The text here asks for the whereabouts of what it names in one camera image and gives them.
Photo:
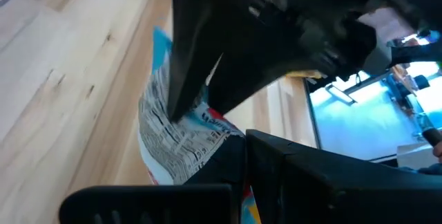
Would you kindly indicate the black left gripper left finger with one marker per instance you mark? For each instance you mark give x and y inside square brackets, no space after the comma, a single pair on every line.
[172,205]

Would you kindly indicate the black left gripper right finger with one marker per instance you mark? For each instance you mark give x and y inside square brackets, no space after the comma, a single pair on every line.
[328,193]

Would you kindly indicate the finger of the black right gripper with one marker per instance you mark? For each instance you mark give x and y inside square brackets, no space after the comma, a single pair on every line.
[197,37]
[262,65]

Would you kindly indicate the blue Maruchan beef noodle pack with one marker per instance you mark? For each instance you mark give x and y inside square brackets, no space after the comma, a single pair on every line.
[179,144]

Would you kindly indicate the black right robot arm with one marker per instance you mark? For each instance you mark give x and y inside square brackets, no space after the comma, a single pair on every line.
[418,53]

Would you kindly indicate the yellow Maruchan chicken noodle pack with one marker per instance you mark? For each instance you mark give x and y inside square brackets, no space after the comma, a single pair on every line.
[304,74]

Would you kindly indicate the person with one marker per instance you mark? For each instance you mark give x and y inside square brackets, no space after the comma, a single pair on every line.
[433,169]

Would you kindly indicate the black aluminium table frame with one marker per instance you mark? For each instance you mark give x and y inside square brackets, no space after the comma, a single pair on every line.
[312,113]

